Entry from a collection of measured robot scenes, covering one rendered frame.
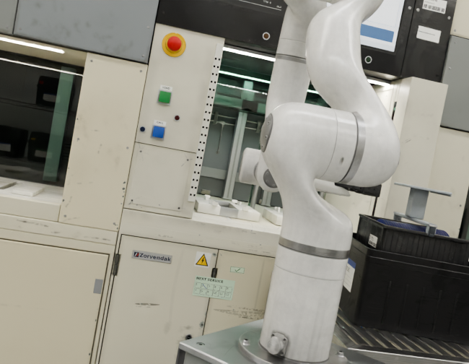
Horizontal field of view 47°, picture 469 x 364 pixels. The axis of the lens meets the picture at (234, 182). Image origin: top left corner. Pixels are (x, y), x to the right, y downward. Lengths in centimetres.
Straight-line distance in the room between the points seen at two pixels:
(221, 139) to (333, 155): 165
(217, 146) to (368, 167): 164
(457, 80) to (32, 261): 137
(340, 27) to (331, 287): 45
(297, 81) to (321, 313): 56
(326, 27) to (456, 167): 94
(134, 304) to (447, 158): 106
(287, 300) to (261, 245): 75
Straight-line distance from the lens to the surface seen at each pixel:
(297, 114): 86
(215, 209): 179
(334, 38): 100
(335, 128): 87
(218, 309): 166
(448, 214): 185
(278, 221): 184
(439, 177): 182
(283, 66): 125
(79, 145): 157
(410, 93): 171
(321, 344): 93
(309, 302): 90
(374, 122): 92
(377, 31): 174
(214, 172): 248
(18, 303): 167
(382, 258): 124
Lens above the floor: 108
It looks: 3 degrees down
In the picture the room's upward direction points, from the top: 11 degrees clockwise
